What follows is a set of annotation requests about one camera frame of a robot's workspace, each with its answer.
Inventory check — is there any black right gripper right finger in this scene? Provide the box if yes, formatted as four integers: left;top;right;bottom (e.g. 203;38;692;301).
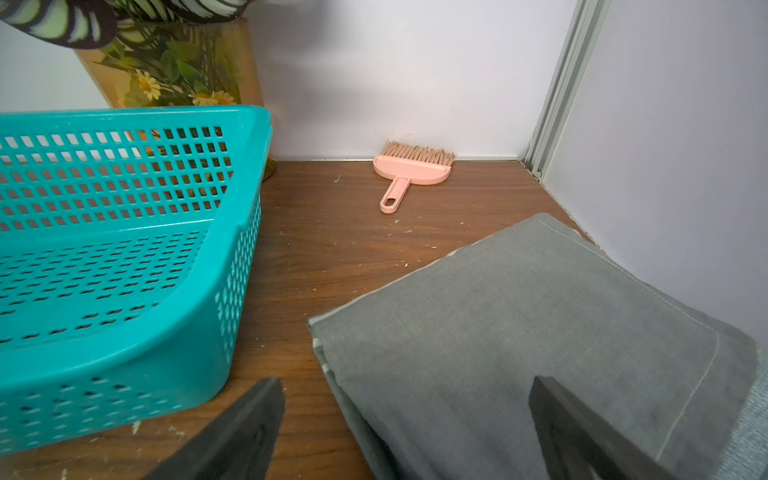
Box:
528;376;675;479

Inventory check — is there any light grey pillowcase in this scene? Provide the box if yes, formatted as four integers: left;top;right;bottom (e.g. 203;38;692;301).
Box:
309;214;767;479

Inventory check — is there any pink hand brush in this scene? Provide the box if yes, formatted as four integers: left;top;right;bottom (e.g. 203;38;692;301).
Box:
373;141;456;214

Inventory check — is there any artificial potted plant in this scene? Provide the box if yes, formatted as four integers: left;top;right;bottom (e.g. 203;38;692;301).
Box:
0;0;278;181

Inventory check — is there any teal plastic perforated basket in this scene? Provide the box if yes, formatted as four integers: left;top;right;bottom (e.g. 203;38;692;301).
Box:
1;105;273;456

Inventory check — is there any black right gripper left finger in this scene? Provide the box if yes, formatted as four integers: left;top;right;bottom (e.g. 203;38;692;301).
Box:
146;377;285;479

